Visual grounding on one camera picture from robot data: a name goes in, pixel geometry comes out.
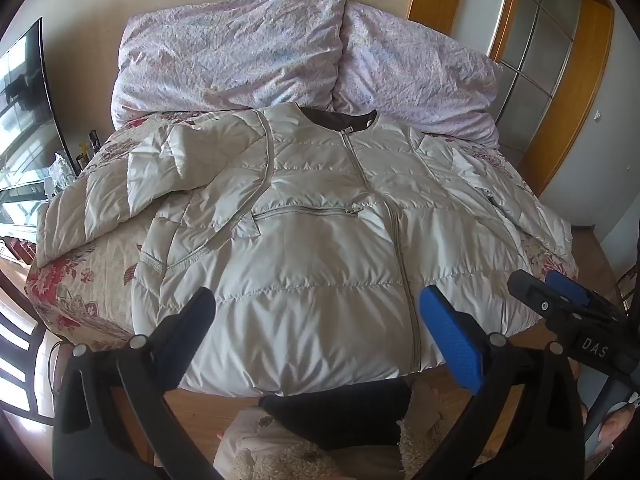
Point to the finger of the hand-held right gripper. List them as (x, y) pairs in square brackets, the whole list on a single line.
[(567, 285), (530, 287)]

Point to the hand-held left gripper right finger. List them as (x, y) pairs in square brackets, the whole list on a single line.
[(450, 335)]

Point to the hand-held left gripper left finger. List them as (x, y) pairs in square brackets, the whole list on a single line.
[(186, 330)]

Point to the cream quilted down jacket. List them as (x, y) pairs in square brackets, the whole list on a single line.
[(300, 240)]

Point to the person's right hand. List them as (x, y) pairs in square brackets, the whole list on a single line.
[(620, 427)]

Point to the floral bedspread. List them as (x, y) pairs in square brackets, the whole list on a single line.
[(85, 280)]

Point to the person's dark trousers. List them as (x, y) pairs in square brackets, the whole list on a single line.
[(340, 415)]

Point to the cream fleece coat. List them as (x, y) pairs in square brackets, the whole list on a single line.
[(280, 465)]

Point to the dark wooden chair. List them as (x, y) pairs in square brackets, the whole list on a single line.
[(37, 405)]

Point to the crinkled plastic bag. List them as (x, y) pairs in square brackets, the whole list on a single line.
[(62, 172)]

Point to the yellow capped bottle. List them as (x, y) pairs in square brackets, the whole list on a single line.
[(81, 157)]

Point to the glass television stand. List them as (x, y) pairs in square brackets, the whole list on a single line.
[(20, 210)]

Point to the dark bottle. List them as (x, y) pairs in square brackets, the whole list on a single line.
[(93, 142)]

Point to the pink crinkled pillow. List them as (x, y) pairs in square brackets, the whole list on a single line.
[(410, 75), (225, 50)]

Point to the flat screen television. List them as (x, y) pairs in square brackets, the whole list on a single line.
[(25, 110)]

